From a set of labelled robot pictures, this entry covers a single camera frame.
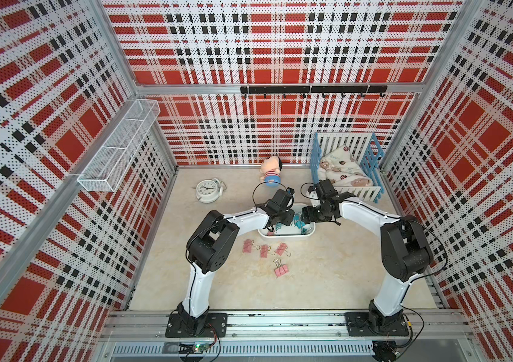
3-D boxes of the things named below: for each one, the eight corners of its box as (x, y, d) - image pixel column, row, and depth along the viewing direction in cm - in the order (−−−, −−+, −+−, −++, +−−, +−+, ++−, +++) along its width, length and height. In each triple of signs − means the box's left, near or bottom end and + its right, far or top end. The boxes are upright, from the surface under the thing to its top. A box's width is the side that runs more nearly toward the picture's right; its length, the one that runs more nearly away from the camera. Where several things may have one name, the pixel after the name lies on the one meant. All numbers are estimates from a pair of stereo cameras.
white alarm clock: (196, 203, 108) (193, 197, 104) (201, 184, 116) (199, 178, 112) (223, 203, 108) (222, 197, 104) (226, 184, 116) (225, 178, 112)
